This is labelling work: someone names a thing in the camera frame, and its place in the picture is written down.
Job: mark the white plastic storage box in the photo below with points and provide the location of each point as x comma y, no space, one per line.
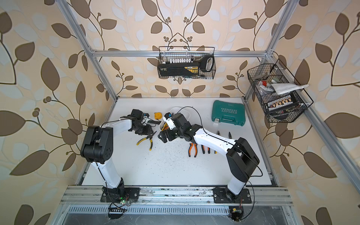
163,122

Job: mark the right wire basket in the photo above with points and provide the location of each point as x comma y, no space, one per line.
281,96

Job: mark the white papers in basket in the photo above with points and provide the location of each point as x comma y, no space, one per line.
283,88

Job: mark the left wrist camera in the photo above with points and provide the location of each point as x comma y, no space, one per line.
145,118

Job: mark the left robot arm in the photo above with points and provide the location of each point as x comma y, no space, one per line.
97,149

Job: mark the back wire basket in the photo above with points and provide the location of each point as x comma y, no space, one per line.
184,51

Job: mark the socket set in right basket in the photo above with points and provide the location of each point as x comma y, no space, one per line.
283,102

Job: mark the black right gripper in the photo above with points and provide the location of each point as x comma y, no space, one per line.
170,137

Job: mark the front aluminium rail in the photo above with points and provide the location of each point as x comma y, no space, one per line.
168,195

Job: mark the orange combination pliers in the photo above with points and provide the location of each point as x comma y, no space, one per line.
205,149

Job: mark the yellow tape measure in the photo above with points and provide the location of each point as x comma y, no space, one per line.
158,115

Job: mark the wire basket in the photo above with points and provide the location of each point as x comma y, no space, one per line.
281,96
184,51

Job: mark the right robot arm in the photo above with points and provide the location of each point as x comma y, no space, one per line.
240,156

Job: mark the aluminium frame post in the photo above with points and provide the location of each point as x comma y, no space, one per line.
66,11

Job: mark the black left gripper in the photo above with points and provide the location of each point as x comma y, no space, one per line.
150,131

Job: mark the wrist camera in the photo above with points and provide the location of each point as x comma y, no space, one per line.
169,121
145,118

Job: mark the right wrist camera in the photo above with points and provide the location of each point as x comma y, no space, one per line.
169,121

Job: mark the green tool case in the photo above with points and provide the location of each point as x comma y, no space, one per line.
225,112

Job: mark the black yellow tool in basket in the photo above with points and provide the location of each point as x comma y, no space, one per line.
188,67

